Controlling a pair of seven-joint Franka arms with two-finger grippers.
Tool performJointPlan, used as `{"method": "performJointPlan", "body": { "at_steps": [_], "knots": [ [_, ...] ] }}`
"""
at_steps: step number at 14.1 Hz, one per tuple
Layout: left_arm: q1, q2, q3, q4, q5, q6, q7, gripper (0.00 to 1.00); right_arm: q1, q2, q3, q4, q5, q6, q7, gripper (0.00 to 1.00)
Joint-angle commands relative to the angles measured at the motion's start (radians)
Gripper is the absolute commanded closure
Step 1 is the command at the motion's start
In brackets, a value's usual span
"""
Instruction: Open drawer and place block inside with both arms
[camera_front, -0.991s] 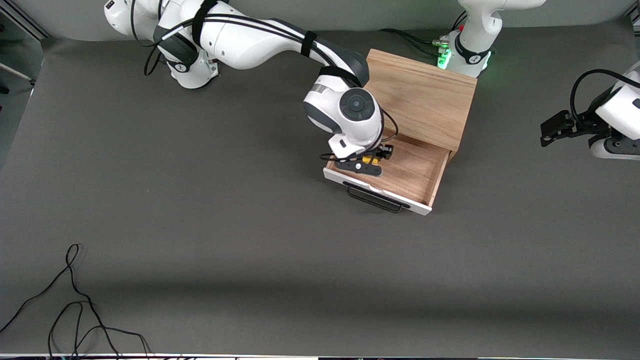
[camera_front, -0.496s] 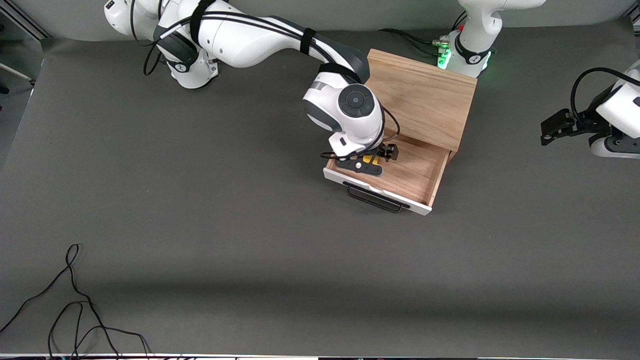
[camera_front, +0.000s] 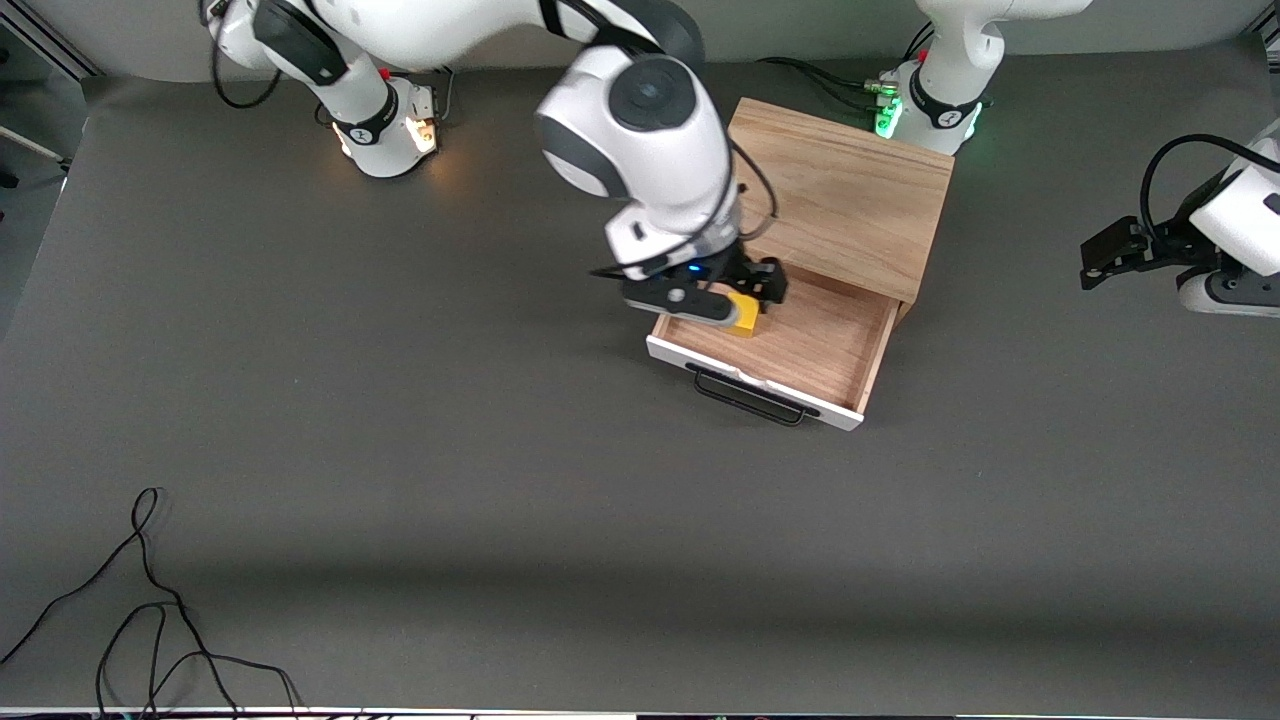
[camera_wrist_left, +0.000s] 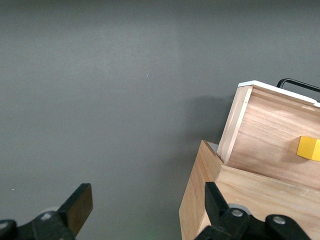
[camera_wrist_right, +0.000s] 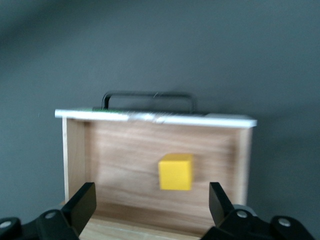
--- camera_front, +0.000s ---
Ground white-fronted drawer with black handle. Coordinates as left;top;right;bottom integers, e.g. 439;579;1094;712
646;235;901;432

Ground grey table cover cloth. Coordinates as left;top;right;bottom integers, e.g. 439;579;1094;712
0;40;1280;715

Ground black left arm wrist cable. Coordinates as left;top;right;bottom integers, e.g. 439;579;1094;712
1140;133;1280;251

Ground black arm wrist cable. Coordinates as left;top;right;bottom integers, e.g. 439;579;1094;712
205;0;780;281
1140;133;1280;251

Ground black right arm wrist cable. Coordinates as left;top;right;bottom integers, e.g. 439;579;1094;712
205;0;780;281

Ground black left arm base cables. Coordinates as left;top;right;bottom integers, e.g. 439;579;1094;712
757;25;936;116

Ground black arm base cables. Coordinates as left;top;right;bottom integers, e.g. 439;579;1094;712
380;60;457;127
757;25;936;116

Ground black right arm base cables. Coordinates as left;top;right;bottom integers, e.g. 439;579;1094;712
380;60;457;127

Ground thin black loose cable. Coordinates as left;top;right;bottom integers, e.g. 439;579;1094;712
0;487;306;720

